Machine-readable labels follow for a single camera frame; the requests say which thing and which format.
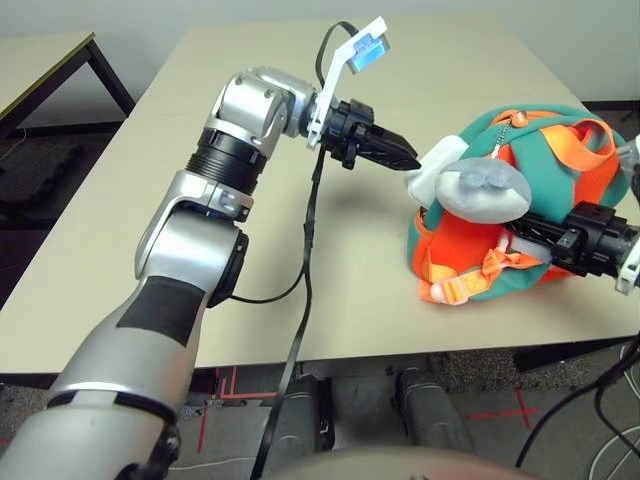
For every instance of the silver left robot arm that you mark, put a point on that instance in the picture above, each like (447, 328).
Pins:
(190, 240)

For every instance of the black floor mat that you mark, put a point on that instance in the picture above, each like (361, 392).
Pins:
(35, 170)

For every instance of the beige side table black frame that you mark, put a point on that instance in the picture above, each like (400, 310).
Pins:
(35, 65)

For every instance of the orange zipper pull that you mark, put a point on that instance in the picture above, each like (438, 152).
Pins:
(521, 119)

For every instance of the grey plush whale charm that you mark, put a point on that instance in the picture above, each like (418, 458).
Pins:
(485, 192)

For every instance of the black table base bar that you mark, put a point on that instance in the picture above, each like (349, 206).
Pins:
(565, 357)

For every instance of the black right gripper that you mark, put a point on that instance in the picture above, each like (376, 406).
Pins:
(592, 240)

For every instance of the orange floor tape corner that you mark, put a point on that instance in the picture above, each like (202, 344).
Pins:
(235, 392)

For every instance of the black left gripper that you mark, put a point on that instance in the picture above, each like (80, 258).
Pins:
(350, 130)

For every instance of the beige robot torso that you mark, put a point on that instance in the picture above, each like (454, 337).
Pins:
(400, 465)

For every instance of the red floor tape cross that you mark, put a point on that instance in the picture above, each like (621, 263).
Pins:
(520, 411)

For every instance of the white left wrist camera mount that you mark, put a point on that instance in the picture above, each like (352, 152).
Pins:
(332, 80)

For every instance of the teal and orange backpack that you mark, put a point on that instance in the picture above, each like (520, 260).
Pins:
(465, 245)

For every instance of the dark grey robot right leg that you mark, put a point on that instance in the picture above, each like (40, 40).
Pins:
(432, 415)

